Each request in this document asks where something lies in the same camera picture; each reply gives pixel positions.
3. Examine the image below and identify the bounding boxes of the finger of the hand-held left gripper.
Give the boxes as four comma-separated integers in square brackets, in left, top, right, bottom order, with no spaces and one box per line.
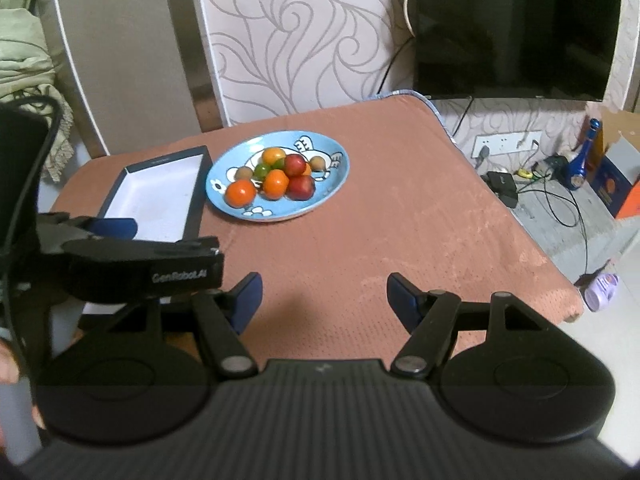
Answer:
[37,212,138,242]

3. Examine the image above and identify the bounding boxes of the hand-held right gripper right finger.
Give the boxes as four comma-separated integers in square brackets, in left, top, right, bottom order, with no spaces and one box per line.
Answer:
[386,272,553,378]

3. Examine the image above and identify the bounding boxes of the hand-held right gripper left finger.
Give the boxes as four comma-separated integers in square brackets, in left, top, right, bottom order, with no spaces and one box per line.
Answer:
[106,271,264,380]

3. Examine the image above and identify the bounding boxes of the black box with white inside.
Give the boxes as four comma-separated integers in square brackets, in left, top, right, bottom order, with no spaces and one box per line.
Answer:
[95,146,211,246]

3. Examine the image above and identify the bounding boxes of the blue cartoon tiger plate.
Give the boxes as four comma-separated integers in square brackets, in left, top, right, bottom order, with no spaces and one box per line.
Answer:
[206,131,350,222]

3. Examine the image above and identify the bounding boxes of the person's left hand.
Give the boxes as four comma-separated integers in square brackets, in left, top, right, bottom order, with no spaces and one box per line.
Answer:
[0,337,22,386]

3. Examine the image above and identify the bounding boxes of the green curtain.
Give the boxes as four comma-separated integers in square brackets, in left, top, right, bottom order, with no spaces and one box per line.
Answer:
[0,0,76,183]

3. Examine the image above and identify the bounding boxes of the blue bottle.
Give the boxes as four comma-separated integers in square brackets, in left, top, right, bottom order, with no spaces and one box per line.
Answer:
[567,118,602,191]

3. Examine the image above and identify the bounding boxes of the orange cardboard box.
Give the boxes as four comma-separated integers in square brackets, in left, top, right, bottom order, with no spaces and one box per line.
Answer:
[590,107,640,219]

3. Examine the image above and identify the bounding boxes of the black television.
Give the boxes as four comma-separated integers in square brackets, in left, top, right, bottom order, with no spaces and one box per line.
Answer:
[411,0,623,102]

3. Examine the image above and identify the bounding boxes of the white wall socket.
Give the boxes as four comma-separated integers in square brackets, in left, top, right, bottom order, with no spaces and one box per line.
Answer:
[472,131,543,158]

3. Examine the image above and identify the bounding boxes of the black floor cable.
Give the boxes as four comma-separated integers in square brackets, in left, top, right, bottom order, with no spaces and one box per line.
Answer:
[517,175,613,286]

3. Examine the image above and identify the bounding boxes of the black television cable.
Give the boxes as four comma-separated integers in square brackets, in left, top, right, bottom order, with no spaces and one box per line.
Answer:
[377,35,416,97]

